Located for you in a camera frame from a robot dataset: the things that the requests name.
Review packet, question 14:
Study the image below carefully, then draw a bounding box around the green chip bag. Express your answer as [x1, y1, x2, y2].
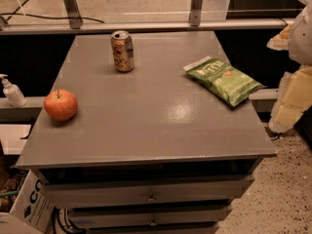
[183, 57, 263, 107]

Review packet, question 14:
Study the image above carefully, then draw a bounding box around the black cable on floor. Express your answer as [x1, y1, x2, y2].
[0, 0, 105, 24]

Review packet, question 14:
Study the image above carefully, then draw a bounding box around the orange soda can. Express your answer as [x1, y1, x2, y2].
[111, 30, 135, 72]

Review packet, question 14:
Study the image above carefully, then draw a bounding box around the white pump bottle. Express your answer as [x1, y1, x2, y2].
[0, 74, 27, 107]

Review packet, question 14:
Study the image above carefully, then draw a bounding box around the white cardboard box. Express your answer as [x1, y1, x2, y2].
[0, 171, 55, 234]

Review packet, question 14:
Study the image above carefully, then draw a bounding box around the metal railing frame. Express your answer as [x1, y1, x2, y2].
[0, 0, 311, 34]

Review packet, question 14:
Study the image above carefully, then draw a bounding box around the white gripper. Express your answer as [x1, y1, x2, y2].
[266, 2, 312, 133]

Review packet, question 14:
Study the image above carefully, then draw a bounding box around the grey drawer cabinet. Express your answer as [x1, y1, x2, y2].
[18, 31, 276, 234]

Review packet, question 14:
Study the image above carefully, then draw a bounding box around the red apple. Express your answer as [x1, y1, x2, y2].
[44, 90, 78, 121]

